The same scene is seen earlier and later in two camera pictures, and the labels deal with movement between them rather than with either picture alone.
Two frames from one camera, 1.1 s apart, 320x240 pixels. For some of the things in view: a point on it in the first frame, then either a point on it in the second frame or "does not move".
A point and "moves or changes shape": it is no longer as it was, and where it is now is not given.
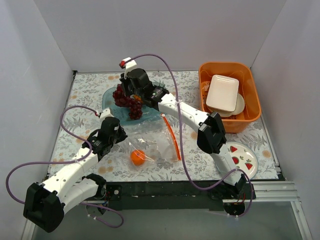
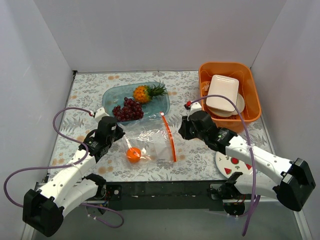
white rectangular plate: (222, 93) does not move
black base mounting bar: (169, 194) does not move
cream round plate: (239, 108) does not move
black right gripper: (125, 88) to (183, 129)
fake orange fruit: (137, 157) moves or changes shape
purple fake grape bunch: (122, 100) to (125, 113)
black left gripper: (119, 133) does not move
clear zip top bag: (155, 138) moves or changes shape
